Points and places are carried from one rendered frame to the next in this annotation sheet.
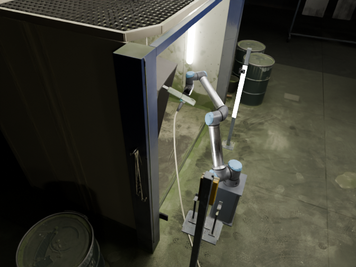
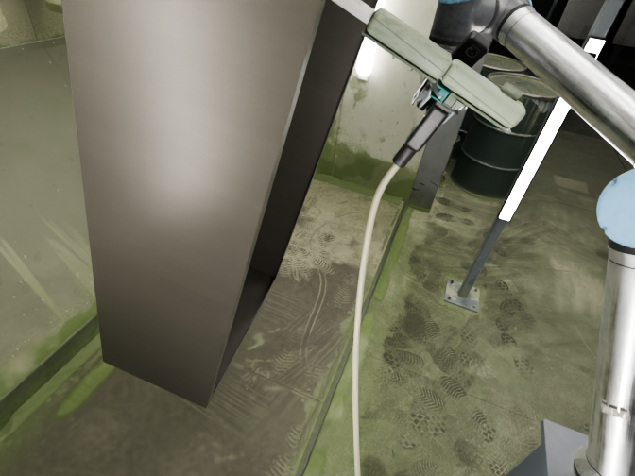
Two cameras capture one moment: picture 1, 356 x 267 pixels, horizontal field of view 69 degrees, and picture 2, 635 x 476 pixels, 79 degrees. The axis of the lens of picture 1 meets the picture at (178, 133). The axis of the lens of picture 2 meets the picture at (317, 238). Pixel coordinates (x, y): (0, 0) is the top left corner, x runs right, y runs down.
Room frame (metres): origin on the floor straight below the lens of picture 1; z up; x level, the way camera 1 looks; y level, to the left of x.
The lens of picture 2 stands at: (1.52, 0.22, 1.64)
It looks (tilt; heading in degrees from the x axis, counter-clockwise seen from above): 39 degrees down; 355
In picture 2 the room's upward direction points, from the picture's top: 8 degrees clockwise
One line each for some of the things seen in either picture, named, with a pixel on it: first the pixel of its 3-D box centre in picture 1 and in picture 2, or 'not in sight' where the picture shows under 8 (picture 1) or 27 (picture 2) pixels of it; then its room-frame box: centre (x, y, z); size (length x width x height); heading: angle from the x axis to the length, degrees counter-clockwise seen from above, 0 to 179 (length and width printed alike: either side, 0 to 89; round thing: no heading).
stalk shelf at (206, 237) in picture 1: (202, 227); not in sight; (1.19, -0.25, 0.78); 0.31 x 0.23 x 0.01; 69
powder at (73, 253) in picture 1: (56, 245); not in sight; (0.93, 0.91, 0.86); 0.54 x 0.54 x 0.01
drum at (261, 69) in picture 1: (253, 80); (502, 138); (4.53, -1.43, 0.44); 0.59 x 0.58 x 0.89; 174
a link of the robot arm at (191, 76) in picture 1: (190, 77); (459, 11); (2.52, -0.11, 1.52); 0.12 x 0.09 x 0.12; 116
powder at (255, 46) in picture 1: (251, 46); (492, 62); (5.18, -1.41, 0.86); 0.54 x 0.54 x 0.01
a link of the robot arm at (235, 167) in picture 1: (233, 169); not in sight; (1.84, -0.61, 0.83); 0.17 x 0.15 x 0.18; 116
